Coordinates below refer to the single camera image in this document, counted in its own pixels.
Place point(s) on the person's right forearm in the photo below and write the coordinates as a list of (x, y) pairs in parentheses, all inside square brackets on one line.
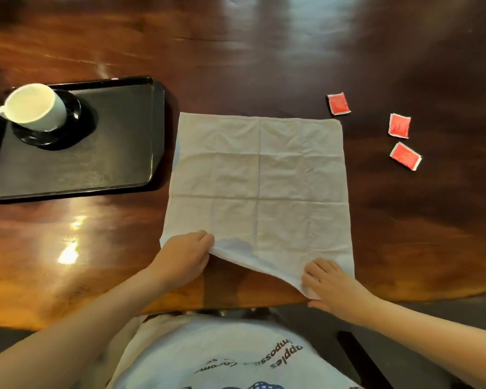
[(433, 344)]

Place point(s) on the person's left hand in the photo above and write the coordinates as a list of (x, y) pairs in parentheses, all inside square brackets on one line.
[(182, 257)]

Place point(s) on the red sachet packet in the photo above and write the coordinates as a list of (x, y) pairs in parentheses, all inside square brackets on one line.
[(399, 125), (405, 156), (339, 104)]

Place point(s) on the black rectangular tray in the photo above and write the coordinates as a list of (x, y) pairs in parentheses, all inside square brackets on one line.
[(75, 141)]

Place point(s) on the white ceramic cup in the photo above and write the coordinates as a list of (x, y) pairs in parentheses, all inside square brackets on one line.
[(34, 107)]

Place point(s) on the person's right hand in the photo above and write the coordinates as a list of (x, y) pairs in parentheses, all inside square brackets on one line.
[(334, 285)]

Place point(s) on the black saucer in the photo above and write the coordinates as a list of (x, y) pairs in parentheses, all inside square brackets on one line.
[(48, 125)]

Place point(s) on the person's left forearm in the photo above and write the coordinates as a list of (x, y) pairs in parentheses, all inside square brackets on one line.
[(67, 336)]

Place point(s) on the white cloth napkin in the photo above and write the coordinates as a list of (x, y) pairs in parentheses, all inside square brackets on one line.
[(259, 190)]

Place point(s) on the person's left fingers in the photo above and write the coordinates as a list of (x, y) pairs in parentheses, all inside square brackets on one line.
[(205, 238)]

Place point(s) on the white printed t-shirt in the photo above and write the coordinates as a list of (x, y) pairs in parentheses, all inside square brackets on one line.
[(226, 356)]

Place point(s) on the person's right fingers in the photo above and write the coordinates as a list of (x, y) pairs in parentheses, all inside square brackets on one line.
[(314, 275)]

